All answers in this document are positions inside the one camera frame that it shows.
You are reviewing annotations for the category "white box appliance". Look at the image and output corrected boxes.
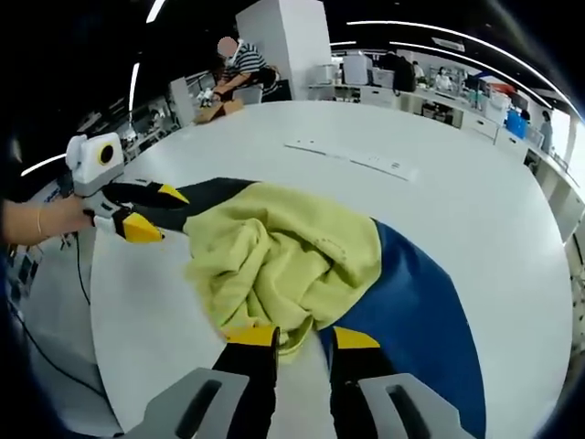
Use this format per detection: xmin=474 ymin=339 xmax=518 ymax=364
xmin=342 ymin=54 xmax=374 ymax=86

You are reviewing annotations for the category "blue yellow black garment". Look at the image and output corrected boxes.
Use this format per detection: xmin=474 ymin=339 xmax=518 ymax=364
xmin=175 ymin=177 xmax=488 ymax=439

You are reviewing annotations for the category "brown cardboard box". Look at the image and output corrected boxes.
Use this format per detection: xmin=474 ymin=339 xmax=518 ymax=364
xmin=192 ymin=98 xmax=246 ymax=124

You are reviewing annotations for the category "black cable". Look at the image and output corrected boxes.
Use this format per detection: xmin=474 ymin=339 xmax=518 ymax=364
xmin=74 ymin=230 xmax=92 ymax=306
xmin=6 ymin=292 xmax=109 ymax=402

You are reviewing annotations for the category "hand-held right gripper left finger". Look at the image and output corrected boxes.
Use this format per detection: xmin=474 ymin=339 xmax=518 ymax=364
xmin=121 ymin=325 xmax=281 ymax=439

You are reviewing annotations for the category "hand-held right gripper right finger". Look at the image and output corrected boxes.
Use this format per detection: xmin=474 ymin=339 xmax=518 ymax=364
xmin=328 ymin=326 xmax=463 ymax=439

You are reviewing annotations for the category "white square pillar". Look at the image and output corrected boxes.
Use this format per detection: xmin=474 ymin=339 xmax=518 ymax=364
xmin=235 ymin=0 xmax=333 ymax=102

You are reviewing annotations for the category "person's left hand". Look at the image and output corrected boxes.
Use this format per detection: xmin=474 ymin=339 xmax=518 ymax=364
xmin=43 ymin=194 xmax=98 ymax=238

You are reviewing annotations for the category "ceiling air vent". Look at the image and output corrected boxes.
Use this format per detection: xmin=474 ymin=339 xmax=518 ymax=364
xmin=431 ymin=36 xmax=466 ymax=52

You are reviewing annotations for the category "white tall cabinet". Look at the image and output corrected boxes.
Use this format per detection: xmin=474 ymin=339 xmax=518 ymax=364
xmin=169 ymin=76 xmax=194 ymax=128

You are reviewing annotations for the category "blue box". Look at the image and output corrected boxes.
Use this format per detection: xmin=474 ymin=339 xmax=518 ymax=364
xmin=505 ymin=109 xmax=530 ymax=138

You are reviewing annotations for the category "black backpack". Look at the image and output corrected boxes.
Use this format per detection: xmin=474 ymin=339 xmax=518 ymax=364
xmin=384 ymin=52 xmax=418 ymax=96

